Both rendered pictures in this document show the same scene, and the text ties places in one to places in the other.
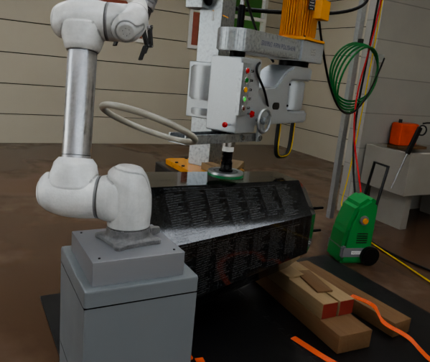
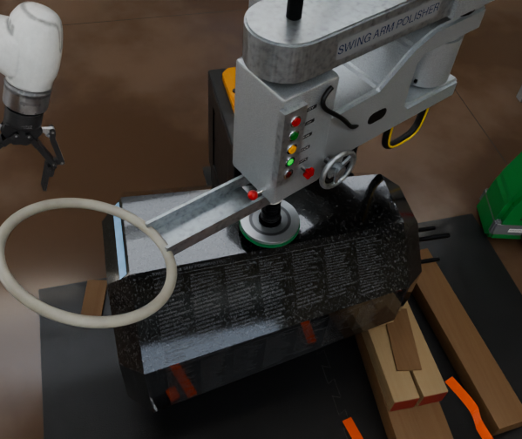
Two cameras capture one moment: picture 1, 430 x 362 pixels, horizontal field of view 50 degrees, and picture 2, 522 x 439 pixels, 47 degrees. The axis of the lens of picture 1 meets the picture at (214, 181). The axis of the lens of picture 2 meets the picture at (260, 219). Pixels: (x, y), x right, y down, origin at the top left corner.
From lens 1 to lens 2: 1.77 m
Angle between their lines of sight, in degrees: 38
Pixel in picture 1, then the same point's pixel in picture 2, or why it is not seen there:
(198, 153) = not seen: hidden behind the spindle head
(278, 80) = (389, 70)
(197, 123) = not seen: hidden behind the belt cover
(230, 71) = (266, 111)
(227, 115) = (261, 172)
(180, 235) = (172, 351)
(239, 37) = (280, 63)
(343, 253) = (495, 230)
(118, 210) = not seen: outside the picture
